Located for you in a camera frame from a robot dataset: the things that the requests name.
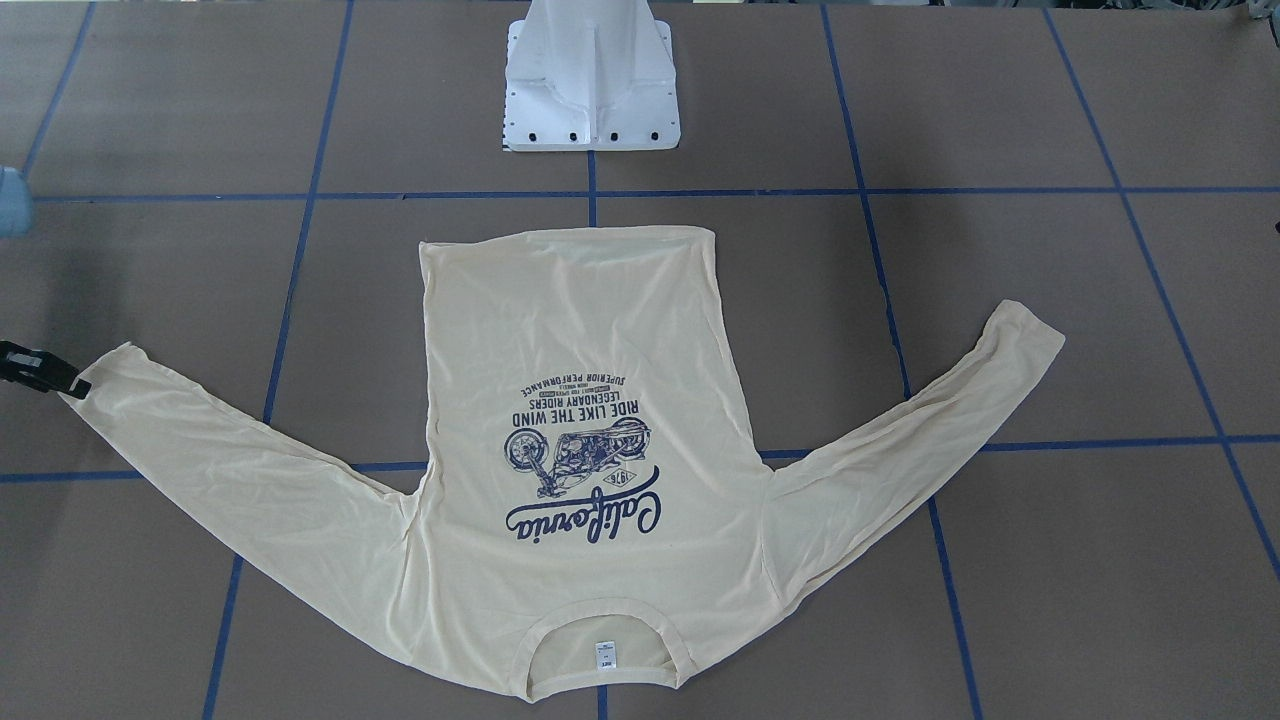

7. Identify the cream long-sleeve graphic shirt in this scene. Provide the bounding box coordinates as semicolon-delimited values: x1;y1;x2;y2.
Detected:
70;225;1065;702

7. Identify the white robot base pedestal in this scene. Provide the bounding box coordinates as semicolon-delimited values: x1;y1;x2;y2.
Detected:
502;1;681;152

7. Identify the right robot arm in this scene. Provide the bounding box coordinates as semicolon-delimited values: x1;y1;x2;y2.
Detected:
1;167;92;400

